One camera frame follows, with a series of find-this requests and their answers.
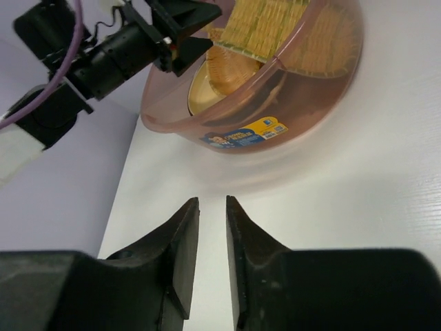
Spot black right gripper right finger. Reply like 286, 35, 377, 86
226, 196, 440, 330

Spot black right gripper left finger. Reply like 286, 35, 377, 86
68, 197, 200, 330

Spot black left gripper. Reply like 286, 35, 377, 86
67, 0, 221, 101

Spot leaf shaped yellow dish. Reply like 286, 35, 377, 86
205, 45, 263, 96

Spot round yellow plastic plate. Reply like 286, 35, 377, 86
187, 62, 225, 116

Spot rectangular woven bamboo tray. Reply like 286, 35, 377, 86
214, 1, 361, 79

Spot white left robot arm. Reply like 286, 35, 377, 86
1, 1, 222, 183

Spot translucent brown plastic bin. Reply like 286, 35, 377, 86
141, 1, 364, 154

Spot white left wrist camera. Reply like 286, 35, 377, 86
97, 0, 125, 12

